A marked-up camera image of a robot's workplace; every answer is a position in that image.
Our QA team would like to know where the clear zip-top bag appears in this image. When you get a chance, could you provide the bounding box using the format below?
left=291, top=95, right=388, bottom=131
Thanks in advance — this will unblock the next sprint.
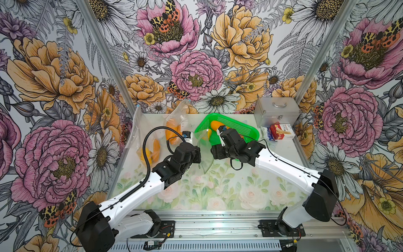
left=124, top=105, right=160, bottom=168
left=164, top=100, right=191, bottom=146
left=195, top=129, right=214, bottom=174

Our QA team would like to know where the yellow wrinkled mango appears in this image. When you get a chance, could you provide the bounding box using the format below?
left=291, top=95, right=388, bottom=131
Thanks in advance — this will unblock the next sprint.
left=206, top=129, right=213, bottom=141

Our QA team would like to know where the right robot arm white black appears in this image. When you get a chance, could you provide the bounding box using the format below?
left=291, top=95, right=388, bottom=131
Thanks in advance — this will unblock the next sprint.
left=211, top=126, right=339, bottom=236

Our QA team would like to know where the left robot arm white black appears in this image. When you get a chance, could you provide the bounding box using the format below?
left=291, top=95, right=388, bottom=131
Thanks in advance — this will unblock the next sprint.
left=75, top=142, right=201, bottom=252

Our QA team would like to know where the green plastic basket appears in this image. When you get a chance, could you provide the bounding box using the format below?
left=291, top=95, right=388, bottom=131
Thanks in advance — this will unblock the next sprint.
left=195, top=113, right=259, bottom=146

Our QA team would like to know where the blue white small packet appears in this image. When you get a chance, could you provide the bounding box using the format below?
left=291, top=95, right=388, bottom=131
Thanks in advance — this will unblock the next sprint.
left=260, top=127, right=274, bottom=141

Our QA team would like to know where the red white snack box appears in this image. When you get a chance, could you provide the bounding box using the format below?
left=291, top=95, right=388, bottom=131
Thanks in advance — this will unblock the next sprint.
left=270, top=122, right=296, bottom=141

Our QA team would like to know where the silver metal case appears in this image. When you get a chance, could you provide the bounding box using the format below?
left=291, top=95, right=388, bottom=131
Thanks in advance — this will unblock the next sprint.
left=254, top=97, right=301, bottom=127

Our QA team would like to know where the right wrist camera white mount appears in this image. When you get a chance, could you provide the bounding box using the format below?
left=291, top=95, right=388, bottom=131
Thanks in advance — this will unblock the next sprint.
left=217, top=125, right=227, bottom=147

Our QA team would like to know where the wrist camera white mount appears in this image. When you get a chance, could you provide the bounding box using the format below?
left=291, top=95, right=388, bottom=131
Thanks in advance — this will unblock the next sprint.
left=182, top=131, right=193, bottom=144
left=217, top=125, right=227, bottom=147

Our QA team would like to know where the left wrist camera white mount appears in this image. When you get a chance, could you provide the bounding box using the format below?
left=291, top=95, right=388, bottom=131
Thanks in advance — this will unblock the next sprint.
left=182, top=131, right=193, bottom=144

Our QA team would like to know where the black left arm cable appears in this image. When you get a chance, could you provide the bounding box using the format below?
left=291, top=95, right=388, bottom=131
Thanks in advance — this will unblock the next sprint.
left=118, top=125, right=186, bottom=202

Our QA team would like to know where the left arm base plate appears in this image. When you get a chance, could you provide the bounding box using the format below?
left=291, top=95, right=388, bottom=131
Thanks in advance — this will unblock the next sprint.
left=132, top=220, right=176, bottom=239

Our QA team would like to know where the aluminium front rail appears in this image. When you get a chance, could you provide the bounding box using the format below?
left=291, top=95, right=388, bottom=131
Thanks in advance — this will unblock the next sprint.
left=155, top=210, right=351, bottom=240

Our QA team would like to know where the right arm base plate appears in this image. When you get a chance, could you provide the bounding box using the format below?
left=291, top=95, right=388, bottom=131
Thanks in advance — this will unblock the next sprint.
left=258, top=219, right=306, bottom=238

